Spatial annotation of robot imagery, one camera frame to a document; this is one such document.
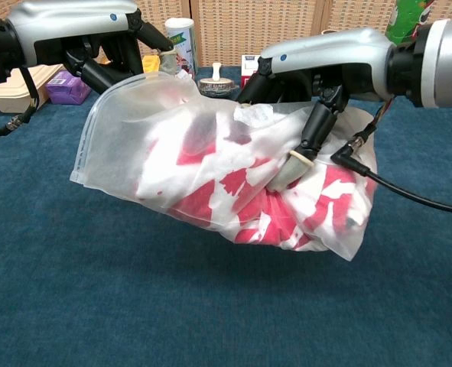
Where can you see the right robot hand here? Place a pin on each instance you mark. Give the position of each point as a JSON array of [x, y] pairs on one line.
[[325, 49]]

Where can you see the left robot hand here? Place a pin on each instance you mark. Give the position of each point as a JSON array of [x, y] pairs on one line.
[[69, 23]]

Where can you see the frosted plastic zip bag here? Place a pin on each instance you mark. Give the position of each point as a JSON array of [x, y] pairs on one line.
[[118, 145]]

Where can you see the red white printed garment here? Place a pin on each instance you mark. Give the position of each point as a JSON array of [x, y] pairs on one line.
[[248, 206]]

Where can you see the purple box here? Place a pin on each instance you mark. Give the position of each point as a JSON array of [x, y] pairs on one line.
[[63, 89]]

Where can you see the red white card box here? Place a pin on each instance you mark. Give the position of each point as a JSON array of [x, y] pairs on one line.
[[248, 65]]

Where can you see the wicker folding screen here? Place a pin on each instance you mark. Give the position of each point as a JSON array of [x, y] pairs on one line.
[[248, 26]]

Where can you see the green chips can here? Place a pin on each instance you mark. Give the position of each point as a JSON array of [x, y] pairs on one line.
[[405, 19]]

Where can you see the yellow egg tray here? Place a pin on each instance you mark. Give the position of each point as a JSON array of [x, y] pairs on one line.
[[151, 63]]

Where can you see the white desiccant sachet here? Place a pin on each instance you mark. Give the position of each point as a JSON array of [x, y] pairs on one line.
[[254, 114]]

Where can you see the beige lidded food container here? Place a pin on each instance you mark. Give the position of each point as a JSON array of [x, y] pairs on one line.
[[4, 100]]

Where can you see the white rice spoon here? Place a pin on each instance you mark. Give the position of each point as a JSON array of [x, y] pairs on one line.
[[216, 72]]

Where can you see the white can green label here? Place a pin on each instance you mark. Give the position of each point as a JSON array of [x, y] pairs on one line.
[[181, 34]]

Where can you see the patterned dark bowl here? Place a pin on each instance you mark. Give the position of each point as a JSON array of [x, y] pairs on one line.
[[216, 88]]

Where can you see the blue carpet mat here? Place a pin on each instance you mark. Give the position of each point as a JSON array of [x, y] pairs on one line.
[[172, 306]]

